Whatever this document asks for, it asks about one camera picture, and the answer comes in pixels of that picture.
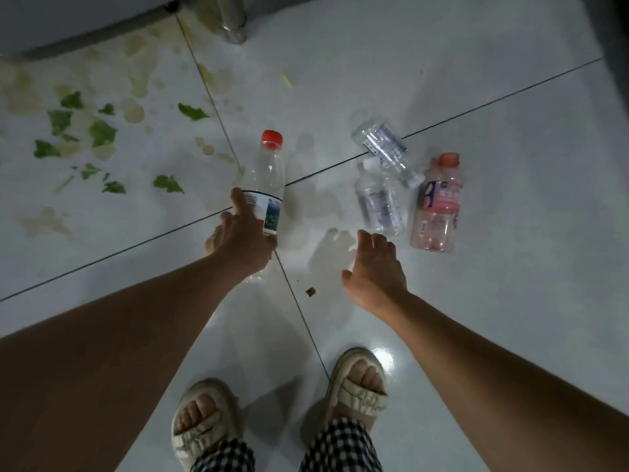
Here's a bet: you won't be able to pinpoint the cream sandal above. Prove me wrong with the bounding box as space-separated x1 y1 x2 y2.
170 378 243 472
320 347 389 434

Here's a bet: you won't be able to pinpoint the person's left foot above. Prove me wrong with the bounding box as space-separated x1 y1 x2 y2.
175 393 223 436

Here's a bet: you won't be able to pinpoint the cream right sandal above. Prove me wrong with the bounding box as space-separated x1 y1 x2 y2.
320 347 389 434

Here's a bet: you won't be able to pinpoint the clear plastic bottle white cap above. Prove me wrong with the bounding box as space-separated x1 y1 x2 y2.
354 157 410 237
351 120 426 188

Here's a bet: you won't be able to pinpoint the person's right forearm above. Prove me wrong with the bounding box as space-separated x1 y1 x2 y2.
379 292 629 472

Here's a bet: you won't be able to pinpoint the person's left hand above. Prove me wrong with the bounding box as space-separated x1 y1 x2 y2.
205 187 278 281

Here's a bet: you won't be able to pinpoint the person's right hand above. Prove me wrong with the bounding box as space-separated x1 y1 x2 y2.
341 230 410 320

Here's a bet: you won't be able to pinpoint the black white checked trousers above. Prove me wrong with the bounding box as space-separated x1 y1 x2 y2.
191 418 383 472

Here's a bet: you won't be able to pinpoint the scattered green leaf scraps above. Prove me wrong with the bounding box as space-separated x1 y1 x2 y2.
33 90 210 195

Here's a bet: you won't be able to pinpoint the cream left sandal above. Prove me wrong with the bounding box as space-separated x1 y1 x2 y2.
170 378 243 472

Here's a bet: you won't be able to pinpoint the person's left forearm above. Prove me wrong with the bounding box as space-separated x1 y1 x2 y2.
0 255 246 472

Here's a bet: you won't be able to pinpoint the person's foot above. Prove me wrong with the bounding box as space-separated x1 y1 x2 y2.
175 393 223 436
346 359 385 395

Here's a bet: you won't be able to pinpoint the clear plastic bottle red cap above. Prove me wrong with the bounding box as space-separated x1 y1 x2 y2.
240 130 286 284

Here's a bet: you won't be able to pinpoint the person's right foot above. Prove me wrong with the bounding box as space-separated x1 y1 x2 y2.
346 359 385 395

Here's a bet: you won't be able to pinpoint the grey cabinet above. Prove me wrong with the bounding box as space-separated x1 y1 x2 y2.
0 0 181 62

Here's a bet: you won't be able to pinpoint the pink plastic bottle orange cap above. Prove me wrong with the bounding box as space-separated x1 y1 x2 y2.
410 152 464 253

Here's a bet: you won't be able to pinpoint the metal furniture leg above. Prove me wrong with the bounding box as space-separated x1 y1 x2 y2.
215 0 248 45

